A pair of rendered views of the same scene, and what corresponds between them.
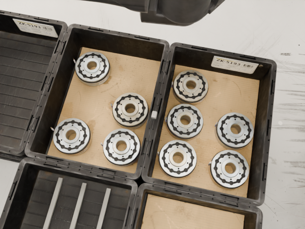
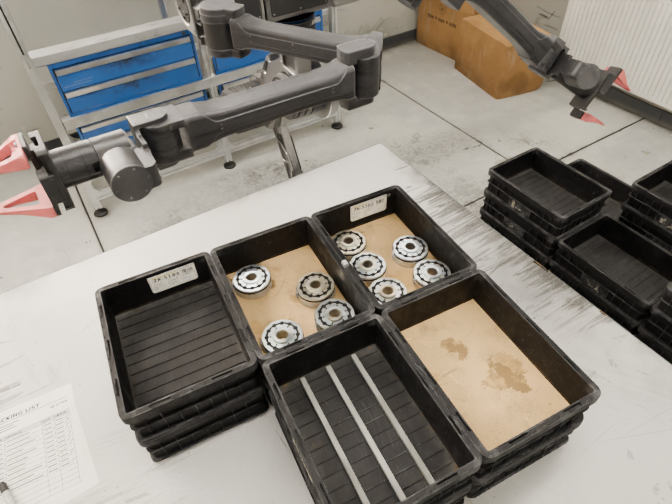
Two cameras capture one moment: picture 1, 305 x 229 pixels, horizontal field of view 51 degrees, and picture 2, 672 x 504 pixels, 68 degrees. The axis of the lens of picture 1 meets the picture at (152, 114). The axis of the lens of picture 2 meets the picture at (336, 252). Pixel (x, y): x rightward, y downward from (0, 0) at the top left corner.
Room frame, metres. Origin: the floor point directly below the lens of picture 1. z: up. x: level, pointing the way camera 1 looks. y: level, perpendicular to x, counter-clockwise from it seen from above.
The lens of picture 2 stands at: (-0.42, 0.54, 1.86)
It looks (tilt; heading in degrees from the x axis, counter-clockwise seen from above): 45 degrees down; 323
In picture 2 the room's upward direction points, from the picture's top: 3 degrees counter-clockwise
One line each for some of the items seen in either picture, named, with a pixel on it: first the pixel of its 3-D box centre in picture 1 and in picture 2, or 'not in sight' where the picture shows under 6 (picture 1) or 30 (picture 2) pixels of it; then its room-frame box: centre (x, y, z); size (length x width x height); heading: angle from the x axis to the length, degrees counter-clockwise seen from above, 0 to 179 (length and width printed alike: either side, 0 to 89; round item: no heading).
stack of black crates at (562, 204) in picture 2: not in sight; (534, 220); (0.34, -1.15, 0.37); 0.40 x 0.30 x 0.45; 173
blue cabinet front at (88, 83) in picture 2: not in sight; (140, 98); (2.18, -0.16, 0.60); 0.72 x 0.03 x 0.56; 83
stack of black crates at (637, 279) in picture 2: not in sight; (610, 284); (-0.06, -1.10, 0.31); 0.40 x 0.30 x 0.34; 173
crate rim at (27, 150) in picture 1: (101, 96); (287, 281); (0.33, 0.14, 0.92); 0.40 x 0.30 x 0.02; 167
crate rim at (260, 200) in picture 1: (212, 118); (389, 242); (0.26, -0.16, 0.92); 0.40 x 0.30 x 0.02; 167
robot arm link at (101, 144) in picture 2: not in sight; (114, 153); (0.28, 0.42, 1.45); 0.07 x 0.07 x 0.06; 84
